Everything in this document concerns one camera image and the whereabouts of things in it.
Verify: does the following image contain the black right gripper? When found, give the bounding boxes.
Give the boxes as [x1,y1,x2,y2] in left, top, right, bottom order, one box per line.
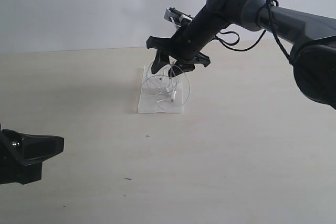
[146,7,231,78]

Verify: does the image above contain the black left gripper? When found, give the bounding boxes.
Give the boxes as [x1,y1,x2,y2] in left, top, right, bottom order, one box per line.
[1,129,65,185]

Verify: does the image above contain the white wired earphones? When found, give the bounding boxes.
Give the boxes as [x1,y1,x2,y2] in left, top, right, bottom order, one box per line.
[141,61,191,112]

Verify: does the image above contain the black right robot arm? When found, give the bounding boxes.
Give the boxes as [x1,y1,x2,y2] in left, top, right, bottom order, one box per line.
[146,0,335,107]

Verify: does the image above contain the clear plastic storage box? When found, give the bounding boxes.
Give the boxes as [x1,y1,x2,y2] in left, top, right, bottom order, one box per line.
[138,65,184,113]

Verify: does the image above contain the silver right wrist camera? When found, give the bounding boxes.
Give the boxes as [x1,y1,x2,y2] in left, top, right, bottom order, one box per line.
[164,7,193,29]

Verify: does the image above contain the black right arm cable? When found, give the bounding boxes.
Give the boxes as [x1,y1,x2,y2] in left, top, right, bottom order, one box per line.
[216,0,295,65]

